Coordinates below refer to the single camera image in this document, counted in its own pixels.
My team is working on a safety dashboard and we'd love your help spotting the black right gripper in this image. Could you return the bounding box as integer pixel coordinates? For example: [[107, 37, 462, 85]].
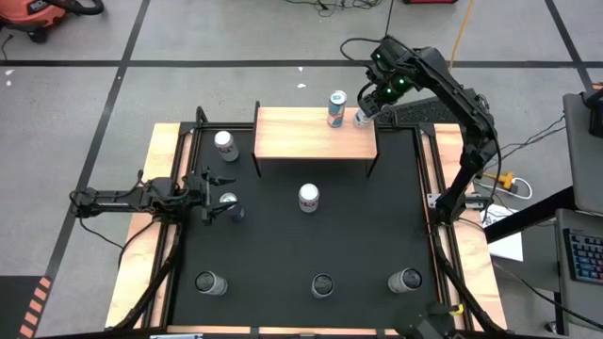
[[357, 79, 401, 117]]

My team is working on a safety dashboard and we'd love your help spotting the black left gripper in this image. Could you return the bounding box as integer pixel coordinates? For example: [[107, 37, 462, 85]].
[[181, 167, 237, 227]]

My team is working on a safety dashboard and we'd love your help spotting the Celsius Arctic Vibe can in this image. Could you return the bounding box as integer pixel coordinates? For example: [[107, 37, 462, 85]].
[[310, 272, 336, 300], [352, 106, 376, 129]]

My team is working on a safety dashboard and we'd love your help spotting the blue silver Red Bull can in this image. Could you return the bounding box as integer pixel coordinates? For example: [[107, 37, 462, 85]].
[[326, 89, 349, 129], [219, 191, 246, 223]]

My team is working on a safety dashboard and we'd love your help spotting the Diet Coke can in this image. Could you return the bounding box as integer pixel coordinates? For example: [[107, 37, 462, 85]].
[[298, 183, 321, 215], [214, 130, 240, 163]]

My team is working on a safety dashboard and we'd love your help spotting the yellow power plug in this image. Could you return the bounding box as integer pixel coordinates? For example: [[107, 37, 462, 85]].
[[482, 171, 519, 194]]

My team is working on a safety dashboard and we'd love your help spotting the white paper sheet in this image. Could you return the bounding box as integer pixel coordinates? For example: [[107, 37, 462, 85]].
[[480, 204, 525, 263]]

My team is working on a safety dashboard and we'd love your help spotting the black desk bar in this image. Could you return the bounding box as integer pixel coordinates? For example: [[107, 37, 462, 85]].
[[483, 186, 579, 245]]

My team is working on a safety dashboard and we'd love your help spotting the grey desk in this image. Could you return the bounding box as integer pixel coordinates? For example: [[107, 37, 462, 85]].
[[562, 91, 603, 218], [554, 206, 603, 338]]

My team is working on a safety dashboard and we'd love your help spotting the black orange striped floor mat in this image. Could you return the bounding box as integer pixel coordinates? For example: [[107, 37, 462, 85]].
[[0, 275, 54, 339]]

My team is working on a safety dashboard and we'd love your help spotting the orange shop vacuum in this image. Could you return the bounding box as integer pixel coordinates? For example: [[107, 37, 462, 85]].
[[0, 0, 70, 44]]

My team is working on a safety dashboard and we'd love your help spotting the black keyboard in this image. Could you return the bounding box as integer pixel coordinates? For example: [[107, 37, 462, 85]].
[[562, 228, 603, 286]]

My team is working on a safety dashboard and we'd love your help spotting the wooden shelf with black frame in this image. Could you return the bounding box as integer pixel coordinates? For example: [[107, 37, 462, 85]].
[[252, 101, 381, 179]]

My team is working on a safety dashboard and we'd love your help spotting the black cable tangle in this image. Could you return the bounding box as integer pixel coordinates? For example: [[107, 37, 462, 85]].
[[282, 0, 383, 18]]

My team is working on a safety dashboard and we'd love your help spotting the yellow extension cord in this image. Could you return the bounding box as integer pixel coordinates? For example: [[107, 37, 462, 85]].
[[447, 0, 475, 72]]

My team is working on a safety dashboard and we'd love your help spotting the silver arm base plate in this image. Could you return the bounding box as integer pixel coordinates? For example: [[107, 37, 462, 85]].
[[426, 191, 494, 212]]

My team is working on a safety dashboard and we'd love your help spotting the white cable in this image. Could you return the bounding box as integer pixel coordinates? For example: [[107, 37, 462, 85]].
[[475, 176, 533, 202]]

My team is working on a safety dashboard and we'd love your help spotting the black vacuum hose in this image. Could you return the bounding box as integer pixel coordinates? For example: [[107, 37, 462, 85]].
[[44, 0, 106, 16]]

